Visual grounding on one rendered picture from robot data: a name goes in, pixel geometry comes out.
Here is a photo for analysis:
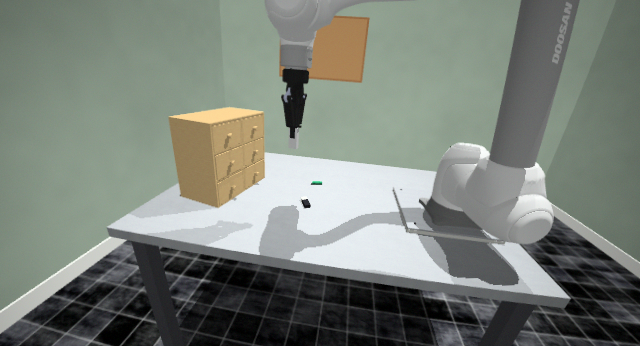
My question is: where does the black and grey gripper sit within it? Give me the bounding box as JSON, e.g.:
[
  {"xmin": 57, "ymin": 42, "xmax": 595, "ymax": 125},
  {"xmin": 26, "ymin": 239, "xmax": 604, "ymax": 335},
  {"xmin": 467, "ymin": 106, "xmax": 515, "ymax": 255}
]
[{"xmin": 281, "ymin": 68, "xmax": 309, "ymax": 149}]

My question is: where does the wooden drawer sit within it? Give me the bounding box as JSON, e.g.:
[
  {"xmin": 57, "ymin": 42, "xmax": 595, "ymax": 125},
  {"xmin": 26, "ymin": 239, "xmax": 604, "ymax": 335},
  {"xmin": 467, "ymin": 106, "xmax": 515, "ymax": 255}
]
[
  {"xmin": 242, "ymin": 114, "xmax": 263, "ymax": 142},
  {"xmin": 212, "ymin": 119, "xmax": 241, "ymax": 153},
  {"xmin": 214, "ymin": 146, "xmax": 243, "ymax": 180},
  {"xmin": 244, "ymin": 159, "xmax": 264, "ymax": 189},
  {"xmin": 243, "ymin": 137, "xmax": 264, "ymax": 167},
  {"xmin": 217, "ymin": 170, "xmax": 244, "ymax": 205}
]

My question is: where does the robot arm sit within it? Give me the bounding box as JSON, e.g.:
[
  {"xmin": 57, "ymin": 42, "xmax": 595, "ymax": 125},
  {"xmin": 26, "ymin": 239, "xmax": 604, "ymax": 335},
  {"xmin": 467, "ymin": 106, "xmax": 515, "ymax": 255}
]
[{"xmin": 264, "ymin": 0, "xmax": 580, "ymax": 244}]

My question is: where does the tan chest of drawers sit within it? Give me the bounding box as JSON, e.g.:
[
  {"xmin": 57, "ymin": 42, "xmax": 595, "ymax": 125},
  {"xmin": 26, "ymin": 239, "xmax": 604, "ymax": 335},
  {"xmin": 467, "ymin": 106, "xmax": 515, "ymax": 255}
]
[{"xmin": 169, "ymin": 107, "xmax": 265, "ymax": 208}]

